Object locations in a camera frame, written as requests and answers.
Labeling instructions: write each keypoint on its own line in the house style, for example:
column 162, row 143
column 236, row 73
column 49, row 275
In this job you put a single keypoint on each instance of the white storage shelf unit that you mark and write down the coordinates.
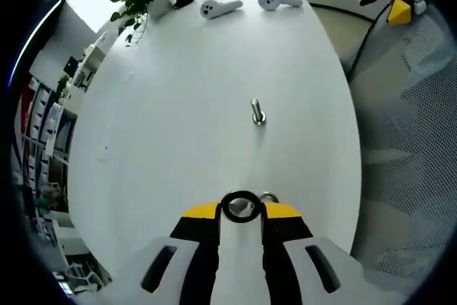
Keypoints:
column 43, row 123

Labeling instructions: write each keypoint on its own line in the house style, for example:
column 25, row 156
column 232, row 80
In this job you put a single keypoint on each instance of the thin threaded steel stud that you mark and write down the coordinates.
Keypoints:
column 255, row 108

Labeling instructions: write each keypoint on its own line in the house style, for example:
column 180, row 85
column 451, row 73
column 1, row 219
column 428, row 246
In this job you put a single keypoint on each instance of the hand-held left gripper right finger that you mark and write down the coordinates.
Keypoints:
column 282, row 226

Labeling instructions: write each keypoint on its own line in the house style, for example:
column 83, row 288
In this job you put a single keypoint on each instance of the grey mesh chair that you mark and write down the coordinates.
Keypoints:
column 421, row 140

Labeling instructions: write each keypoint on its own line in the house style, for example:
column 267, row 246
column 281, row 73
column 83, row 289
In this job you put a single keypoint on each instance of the white handheld controller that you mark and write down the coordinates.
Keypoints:
column 221, row 8
column 282, row 0

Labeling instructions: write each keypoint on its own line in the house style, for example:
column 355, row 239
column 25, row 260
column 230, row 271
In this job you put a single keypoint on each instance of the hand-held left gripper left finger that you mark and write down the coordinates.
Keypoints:
column 200, row 226

